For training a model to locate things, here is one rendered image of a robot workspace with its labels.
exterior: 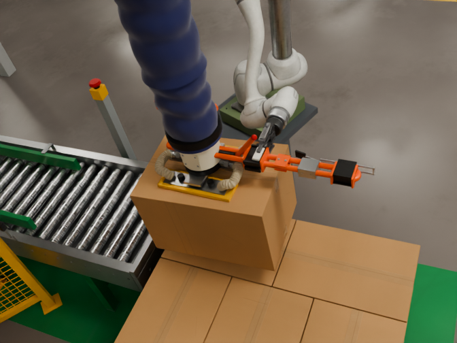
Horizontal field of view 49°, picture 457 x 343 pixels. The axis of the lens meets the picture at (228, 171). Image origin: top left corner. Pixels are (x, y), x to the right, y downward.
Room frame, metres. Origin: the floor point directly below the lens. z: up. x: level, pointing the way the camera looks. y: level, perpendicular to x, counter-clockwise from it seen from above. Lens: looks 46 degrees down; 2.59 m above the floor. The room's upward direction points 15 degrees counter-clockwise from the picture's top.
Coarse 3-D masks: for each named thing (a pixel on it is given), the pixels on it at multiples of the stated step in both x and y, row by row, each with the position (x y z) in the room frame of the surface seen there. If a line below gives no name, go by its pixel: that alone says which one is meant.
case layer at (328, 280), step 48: (288, 240) 1.42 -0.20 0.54; (336, 240) 1.34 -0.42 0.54; (384, 240) 1.28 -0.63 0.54; (144, 288) 1.36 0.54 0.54; (192, 288) 1.29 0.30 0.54; (240, 288) 1.22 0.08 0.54; (288, 288) 1.16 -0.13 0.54; (336, 288) 1.10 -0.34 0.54; (384, 288) 1.04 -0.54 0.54; (144, 336) 1.11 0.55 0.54; (192, 336) 1.05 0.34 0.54; (240, 336) 0.99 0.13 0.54; (288, 336) 0.94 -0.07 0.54; (336, 336) 0.89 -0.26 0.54; (384, 336) 0.83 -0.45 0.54
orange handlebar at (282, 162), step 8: (216, 104) 1.76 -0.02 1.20; (168, 144) 1.58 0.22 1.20; (216, 152) 1.45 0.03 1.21; (232, 160) 1.40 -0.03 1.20; (240, 160) 1.38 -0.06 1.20; (280, 160) 1.32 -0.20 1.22; (288, 160) 1.30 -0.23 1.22; (296, 160) 1.30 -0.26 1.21; (280, 168) 1.29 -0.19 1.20; (288, 168) 1.27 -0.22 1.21; (296, 168) 1.26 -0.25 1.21; (328, 168) 1.22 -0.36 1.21; (328, 176) 1.18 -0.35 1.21; (360, 176) 1.14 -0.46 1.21
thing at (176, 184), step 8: (168, 168) 1.57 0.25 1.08; (176, 176) 1.50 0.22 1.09; (184, 176) 1.48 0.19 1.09; (208, 176) 1.45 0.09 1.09; (160, 184) 1.48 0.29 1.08; (168, 184) 1.47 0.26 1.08; (176, 184) 1.45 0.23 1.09; (184, 184) 1.44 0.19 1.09; (208, 184) 1.39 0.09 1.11; (216, 184) 1.39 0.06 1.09; (184, 192) 1.41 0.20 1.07; (192, 192) 1.39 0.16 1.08; (200, 192) 1.38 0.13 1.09; (208, 192) 1.37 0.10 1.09; (216, 192) 1.35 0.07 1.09; (224, 192) 1.34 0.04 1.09; (232, 192) 1.33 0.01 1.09; (224, 200) 1.31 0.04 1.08
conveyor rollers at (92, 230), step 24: (0, 168) 2.51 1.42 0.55; (24, 168) 2.45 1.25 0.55; (48, 168) 2.39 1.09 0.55; (96, 168) 2.30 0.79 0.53; (0, 192) 2.33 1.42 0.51; (24, 192) 2.26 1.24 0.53; (48, 192) 2.19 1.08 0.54; (72, 192) 2.13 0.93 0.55; (120, 192) 2.04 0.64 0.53; (72, 216) 1.94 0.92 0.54; (120, 216) 1.86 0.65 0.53; (72, 240) 1.77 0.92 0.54; (120, 240) 1.69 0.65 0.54
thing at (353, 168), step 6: (336, 162) 1.22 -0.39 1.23; (342, 162) 1.21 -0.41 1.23; (336, 168) 1.19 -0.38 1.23; (342, 168) 1.18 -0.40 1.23; (348, 168) 1.18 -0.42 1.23; (354, 168) 1.17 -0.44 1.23; (336, 174) 1.16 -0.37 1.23; (342, 174) 1.16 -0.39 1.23; (348, 174) 1.15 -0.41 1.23; (354, 174) 1.14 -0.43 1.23; (336, 180) 1.17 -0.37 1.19; (342, 180) 1.15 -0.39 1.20; (348, 180) 1.14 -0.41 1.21
